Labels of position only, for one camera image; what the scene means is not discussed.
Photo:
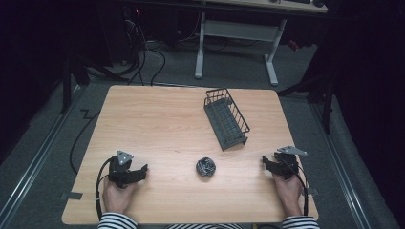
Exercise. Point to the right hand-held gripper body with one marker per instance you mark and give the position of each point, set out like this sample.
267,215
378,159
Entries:
289,163

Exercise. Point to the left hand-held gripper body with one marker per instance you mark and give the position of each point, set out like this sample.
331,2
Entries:
120,168

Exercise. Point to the person's left hand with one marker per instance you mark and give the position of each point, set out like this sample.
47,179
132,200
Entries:
117,197

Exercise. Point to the person's right hand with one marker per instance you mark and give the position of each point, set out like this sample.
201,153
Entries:
288,194

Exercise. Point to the grey tape piece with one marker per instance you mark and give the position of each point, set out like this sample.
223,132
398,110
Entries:
72,196
312,191

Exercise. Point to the dark steel wool ball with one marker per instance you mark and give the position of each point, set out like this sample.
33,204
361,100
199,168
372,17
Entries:
205,166

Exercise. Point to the black metal stand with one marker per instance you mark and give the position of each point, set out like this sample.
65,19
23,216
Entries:
326,95
68,82

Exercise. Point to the person's striped shirt torso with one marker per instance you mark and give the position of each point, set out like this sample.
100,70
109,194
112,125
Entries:
203,226

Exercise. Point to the white-legged desk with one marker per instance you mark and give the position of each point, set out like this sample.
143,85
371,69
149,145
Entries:
242,31

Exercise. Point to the metal floor rail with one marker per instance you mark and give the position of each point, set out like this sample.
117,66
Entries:
38,149
342,165

